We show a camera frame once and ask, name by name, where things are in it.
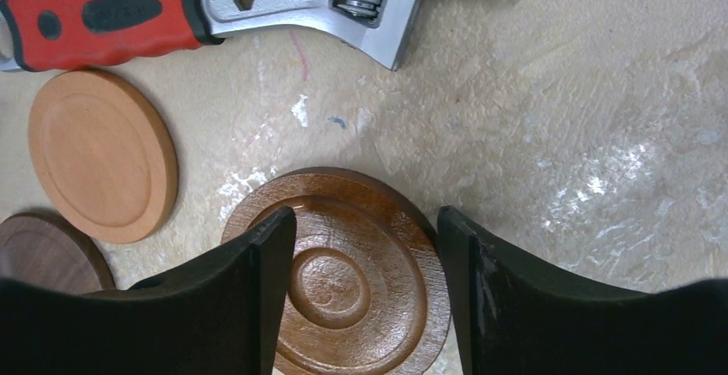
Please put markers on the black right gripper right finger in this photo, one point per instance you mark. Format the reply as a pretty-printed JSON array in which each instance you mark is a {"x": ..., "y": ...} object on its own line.
[{"x": 515, "y": 313}]

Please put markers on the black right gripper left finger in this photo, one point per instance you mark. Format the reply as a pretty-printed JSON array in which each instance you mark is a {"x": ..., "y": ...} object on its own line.
[{"x": 219, "y": 313}]

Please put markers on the glossy brown ringed coaster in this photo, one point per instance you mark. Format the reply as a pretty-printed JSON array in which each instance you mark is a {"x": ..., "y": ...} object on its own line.
[{"x": 367, "y": 292}]

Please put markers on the dark walnut coaster back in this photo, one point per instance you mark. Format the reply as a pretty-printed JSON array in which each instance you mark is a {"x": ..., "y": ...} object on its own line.
[{"x": 44, "y": 250}]

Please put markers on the light orange coaster back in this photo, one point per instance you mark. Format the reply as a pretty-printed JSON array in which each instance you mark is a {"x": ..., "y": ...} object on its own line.
[{"x": 103, "y": 156}]

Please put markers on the red handled adjustable wrench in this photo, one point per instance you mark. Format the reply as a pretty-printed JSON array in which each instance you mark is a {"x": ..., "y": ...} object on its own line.
[{"x": 74, "y": 34}]

